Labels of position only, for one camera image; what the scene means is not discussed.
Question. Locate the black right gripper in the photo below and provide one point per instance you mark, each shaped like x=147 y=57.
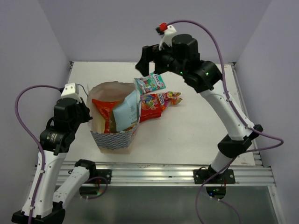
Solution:
x=149 y=53

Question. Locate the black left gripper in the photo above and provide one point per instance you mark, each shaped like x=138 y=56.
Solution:
x=81 y=105

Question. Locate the red chips bag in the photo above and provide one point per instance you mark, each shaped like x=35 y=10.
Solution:
x=105 y=108

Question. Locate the blue cassava chips bag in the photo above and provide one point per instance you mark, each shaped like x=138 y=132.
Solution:
x=125 y=114

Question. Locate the white paper bag blue handles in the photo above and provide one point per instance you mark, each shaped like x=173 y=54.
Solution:
x=111 y=91

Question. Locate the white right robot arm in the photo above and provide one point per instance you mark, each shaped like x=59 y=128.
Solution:
x=181 y=57

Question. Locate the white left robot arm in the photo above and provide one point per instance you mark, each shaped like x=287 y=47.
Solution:
x=45 y=203

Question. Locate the green candy packet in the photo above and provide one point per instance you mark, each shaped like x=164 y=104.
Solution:
x=150 y=83

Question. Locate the colourful twisted candy packet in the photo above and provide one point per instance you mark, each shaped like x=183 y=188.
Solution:
x=169 y=98

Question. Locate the red fruit candy packet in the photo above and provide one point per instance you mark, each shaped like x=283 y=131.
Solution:
x=150 y=107

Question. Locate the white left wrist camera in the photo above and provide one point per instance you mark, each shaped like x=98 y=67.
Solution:
x=70 y=91

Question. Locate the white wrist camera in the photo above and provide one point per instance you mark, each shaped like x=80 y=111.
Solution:
x=167 y=32
x=70 y=91

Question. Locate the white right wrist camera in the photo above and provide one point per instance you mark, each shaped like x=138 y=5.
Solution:
x=167 y=32

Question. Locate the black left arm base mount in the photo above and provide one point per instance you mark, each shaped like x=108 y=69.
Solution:
x=100 y=183

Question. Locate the aluminium table edge rail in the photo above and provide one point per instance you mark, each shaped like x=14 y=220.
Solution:
x=251 y=158

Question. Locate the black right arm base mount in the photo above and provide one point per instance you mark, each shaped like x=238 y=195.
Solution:
x=204 y=175

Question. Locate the aluminium front mounting rail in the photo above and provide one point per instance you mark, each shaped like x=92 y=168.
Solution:
x=182 y=175

